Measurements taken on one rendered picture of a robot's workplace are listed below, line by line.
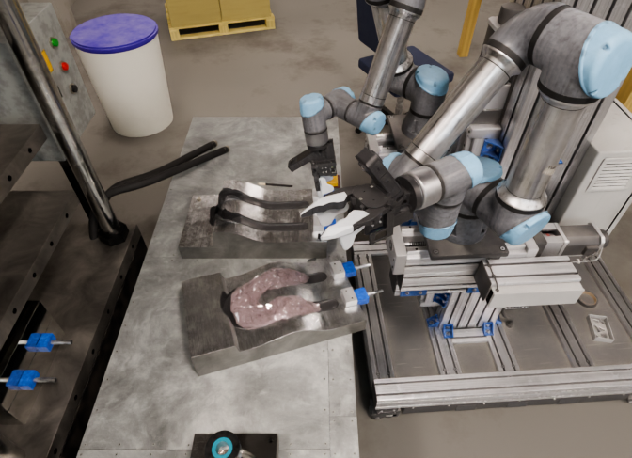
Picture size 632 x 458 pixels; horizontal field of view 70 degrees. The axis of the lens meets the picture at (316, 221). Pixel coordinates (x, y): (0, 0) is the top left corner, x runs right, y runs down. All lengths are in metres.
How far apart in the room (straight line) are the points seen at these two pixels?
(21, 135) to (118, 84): 2.06
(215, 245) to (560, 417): 1.66
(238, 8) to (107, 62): 2.07
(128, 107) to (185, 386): 2.55
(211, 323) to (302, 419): 0.36
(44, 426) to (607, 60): 1.51
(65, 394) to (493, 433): 1.65
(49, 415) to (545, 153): 1.38
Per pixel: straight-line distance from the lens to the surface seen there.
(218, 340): 1.27
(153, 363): 1.42
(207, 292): 1.37
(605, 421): 2.47
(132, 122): 3.65
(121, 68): 3.41
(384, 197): 0.79
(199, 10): 5.08
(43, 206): 1.62
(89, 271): 1.72
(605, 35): 0.95
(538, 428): 2.32
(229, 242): 1.51
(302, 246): 1.51
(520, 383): 2.11
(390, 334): 2.09
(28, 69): 1.41
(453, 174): 0.87
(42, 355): 1.51
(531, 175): 1.10
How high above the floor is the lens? 2.00
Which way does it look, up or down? 46 degrees down
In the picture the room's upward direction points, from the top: straight up
